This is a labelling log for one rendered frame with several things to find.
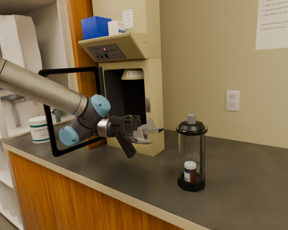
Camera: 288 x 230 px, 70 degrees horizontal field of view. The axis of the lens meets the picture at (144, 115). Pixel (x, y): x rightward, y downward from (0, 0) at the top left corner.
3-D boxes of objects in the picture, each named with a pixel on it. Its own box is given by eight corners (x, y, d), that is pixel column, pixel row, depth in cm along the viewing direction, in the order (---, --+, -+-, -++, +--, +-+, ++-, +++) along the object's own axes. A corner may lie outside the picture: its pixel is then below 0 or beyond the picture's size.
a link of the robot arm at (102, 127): (98, 139, 82) (108, 133, 90) (108, 140, 81) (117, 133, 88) (96, 121, 81) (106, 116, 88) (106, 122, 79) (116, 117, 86)
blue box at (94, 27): (99, 41, 104) (97, 22, 101) (113, 39, 98) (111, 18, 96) (82, 40, 96) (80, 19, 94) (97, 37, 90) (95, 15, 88)
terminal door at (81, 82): (105, 138, 117) (98, 65, 107) (53, 158, 95) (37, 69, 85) (104, 138, 117) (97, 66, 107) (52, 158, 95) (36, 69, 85)
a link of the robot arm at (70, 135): (68, 116, 70) (88, 110, 80) (53, 136, 75) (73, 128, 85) (83, 133, 69) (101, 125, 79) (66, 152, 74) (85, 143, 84)
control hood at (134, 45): (98, 62, 109) (95, 42, 106) (148, 58, 90) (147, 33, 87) (80, 62, 100) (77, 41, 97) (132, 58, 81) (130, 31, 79)
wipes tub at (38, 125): (47, 135, 144) (44, 114, 140) (58, 138, 136) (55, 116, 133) (29, 141, 134) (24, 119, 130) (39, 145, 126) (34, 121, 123)
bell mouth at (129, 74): (135, 76, 120) (134, 67, 119) (161, 76, 110) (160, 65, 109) (114, 80, 106) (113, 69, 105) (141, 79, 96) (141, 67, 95)
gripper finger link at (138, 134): (143, 131, 67) (130, 125, 75) (144, 148, 69) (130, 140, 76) (151, 128, 69) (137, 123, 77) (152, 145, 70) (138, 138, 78)
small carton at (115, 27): (115, 37, 93) (114, 23, 92) (125, 36, 91) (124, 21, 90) (109, 36, 89) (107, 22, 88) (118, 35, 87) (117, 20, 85)
